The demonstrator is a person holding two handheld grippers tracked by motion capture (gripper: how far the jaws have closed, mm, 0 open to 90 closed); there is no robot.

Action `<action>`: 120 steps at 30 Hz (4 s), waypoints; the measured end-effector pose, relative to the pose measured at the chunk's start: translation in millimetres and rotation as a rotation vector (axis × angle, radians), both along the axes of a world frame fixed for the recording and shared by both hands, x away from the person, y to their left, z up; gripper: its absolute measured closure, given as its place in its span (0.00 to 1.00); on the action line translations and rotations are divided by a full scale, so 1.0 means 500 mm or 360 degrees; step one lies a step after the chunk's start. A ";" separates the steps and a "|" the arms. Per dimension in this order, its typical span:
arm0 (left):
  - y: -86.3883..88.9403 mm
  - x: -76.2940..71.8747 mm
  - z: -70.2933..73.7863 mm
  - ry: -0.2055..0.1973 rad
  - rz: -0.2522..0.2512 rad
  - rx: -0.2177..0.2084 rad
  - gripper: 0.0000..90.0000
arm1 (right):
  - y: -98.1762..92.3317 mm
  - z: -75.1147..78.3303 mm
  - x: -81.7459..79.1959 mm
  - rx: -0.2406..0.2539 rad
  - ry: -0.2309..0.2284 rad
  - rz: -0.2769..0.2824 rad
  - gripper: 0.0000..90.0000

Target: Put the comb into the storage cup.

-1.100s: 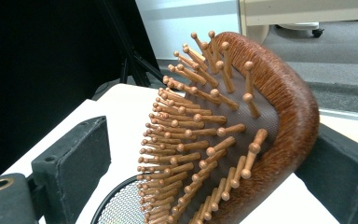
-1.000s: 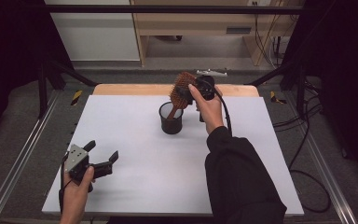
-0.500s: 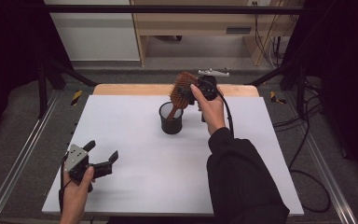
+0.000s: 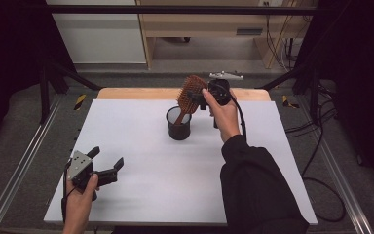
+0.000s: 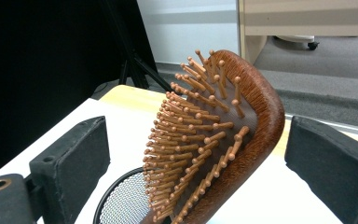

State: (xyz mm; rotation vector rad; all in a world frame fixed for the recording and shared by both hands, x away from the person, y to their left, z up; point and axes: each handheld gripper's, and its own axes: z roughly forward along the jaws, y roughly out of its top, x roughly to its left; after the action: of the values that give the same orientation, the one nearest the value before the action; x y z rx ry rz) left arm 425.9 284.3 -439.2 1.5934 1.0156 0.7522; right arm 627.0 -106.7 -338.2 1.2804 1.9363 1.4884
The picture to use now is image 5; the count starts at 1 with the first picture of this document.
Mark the white cabinet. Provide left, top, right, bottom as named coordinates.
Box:
left=136, top=0, right=241, bottom=65

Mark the light wooden desk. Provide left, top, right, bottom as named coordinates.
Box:
left=236, top=0, right=358, bottom=65

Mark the office chair caster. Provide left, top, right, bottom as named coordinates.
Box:
left=273, top=35, right=321, bottom=51

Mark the brown wooden paddle hairbrush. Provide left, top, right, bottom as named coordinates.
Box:
left=139, top=49, right=286, bottom=224

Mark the black curtain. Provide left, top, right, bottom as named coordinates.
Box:
left=0, top=0, right=158, bottom=183

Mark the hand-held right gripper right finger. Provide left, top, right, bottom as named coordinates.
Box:
left=284, top=115, right=358, bottom=224

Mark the black metal stand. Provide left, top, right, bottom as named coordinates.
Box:
left=101, top=0, right=172, bottom=93

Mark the black mesh pen cup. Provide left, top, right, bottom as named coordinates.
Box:
left=92, top=166, right=157, bottom=224

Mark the light wooden table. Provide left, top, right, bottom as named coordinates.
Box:
left=99, top=84, right=358, bottom=158

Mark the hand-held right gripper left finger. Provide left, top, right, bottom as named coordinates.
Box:
left=29, top=115, right=112, bottom=224

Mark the white table cover sheet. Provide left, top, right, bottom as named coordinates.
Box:
left=0, top=97, right=344, bottom=224

